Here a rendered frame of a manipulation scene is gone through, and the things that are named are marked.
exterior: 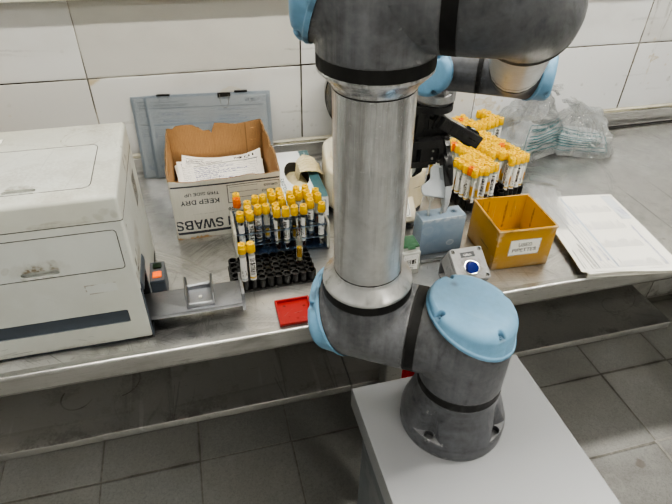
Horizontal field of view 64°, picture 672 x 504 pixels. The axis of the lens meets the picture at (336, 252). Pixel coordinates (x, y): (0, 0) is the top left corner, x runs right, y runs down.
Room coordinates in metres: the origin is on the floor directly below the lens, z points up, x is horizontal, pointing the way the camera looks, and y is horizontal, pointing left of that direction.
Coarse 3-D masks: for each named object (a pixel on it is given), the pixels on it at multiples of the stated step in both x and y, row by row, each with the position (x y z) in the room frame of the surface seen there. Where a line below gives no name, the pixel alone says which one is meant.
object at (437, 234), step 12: (420, 216) 0.95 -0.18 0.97; (432, 216) 0.95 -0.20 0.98; (444, 216) 0.95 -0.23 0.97; (456, 216) 0.95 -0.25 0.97; (420, 228) 0.93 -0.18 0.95; (432, 228) 0.93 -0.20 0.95; (444, 228) 0.94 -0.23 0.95; (456, 228) 0.95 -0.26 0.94; (420, 240) 0.93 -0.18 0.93; (432, 240) 0.93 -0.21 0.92; (444, 240) 0.94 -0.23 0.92; (456, 240) 0.95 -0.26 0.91; (432, 252) 0.94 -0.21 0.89; (444, 252) 0.94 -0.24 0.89
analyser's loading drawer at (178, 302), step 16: (240, 272) 0.79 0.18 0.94; (192, 288) 0.76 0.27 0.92; (208, 288) 0.77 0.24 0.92; (224, 288) 0.77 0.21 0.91; (240, 288) 0.75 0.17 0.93; (160, 304) 0.72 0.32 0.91; (176, 304) 0.72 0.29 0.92; (192, 304) 0.71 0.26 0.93; (208, 304) 0.72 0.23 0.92; (224, 304) 0.73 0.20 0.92; (240, 304) 0.73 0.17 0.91
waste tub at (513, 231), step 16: (480, 208) 0.98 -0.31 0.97; (496, 208) 1.03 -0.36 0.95; (512, 208) 1.04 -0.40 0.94; (528, 208) 1.03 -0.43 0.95; (480, 224) 0.97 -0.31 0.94; (496, 224) 1.03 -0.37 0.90; (512, 224) 1.04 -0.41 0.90; (528, 224) 1.01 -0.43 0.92; (544, 224) 0.96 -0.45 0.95; (480, 240) 0.96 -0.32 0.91; (496, 240) 0.90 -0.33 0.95; (512, 240) 0.90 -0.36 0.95; (528, 240) 0.91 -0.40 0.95; (544, 240) 0.92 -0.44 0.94; (496, 256) 0.90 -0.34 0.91; (512, 256) 0.90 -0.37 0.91; (528, 256) 0.91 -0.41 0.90; (544, 256) 0.92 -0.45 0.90
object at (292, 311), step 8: (304, 296) 0.79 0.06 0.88; (280, 304) 0.77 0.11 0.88; (288, 304) 0.77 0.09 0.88; (296, 304) 0.77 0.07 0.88; (304, 304) 0.77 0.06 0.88; (280, 312) 0.75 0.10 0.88; (288, 312) 0.75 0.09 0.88; (296, 312) 0.75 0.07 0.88; (304, 312) 0.75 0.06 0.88; (280, 320) 0.72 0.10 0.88; (288, 320) 0.73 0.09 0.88; (296, 320) 0.72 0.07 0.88; (304, 320) 0.72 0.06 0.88
